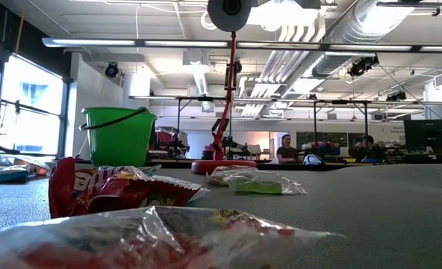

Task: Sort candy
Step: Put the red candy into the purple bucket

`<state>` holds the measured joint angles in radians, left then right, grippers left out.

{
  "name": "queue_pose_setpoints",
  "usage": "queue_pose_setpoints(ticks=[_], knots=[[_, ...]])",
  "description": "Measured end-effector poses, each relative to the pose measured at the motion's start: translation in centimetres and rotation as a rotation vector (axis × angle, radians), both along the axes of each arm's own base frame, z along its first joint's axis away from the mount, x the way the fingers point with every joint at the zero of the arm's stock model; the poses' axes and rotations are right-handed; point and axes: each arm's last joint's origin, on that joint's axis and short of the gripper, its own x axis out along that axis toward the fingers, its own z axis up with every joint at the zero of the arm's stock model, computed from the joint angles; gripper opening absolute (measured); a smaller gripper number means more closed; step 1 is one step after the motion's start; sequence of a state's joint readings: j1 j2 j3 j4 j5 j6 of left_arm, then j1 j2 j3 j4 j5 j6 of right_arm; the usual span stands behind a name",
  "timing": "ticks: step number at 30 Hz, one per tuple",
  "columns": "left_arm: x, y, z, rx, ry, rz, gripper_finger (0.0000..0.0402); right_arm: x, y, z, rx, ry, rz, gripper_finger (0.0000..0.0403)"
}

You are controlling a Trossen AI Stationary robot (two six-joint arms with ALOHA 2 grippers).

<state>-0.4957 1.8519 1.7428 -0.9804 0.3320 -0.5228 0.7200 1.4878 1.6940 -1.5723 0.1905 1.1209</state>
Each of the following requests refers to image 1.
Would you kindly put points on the blue storage bin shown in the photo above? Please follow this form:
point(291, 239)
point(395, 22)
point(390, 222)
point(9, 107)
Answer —
point(327, 149)

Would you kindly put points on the black hanging camera rig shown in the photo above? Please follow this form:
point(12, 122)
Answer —
point(396, 96)
point(363, 65)

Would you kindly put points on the overhead light bar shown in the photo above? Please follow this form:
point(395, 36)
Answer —
point(318, 46)

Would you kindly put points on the white blue ball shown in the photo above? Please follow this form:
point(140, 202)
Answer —
point(313, 160)

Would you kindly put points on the silver ventilation duct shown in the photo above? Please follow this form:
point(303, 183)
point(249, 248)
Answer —
point(355, 26)

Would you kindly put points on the black monitor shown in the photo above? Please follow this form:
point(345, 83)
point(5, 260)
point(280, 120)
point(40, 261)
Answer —
point(428, 132)

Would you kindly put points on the white chair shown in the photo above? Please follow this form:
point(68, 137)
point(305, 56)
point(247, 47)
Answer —
point(254, 149)

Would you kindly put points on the green plastic bucket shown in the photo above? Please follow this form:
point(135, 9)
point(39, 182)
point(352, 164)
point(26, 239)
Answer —
point(120, 145)

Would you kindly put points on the black round ceiling device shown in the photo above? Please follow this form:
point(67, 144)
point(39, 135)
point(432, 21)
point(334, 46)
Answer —
point(111, 70)

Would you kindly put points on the person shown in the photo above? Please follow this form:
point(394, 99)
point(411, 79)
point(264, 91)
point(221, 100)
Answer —
point(286, 151)
point(368, 145)

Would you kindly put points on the black table mat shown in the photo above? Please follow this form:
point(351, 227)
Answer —
point(374, 216)

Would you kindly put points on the red desk lamp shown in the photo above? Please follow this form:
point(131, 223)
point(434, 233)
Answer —
point(221, 18)

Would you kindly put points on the red candy packet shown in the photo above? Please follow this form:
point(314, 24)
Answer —
point(105, 194)

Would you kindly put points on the clear green candy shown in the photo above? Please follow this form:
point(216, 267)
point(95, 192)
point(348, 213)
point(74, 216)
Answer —
point(258, 185)

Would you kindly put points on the red background machine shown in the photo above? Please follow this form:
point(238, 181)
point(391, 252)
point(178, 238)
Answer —
point(167, 139)

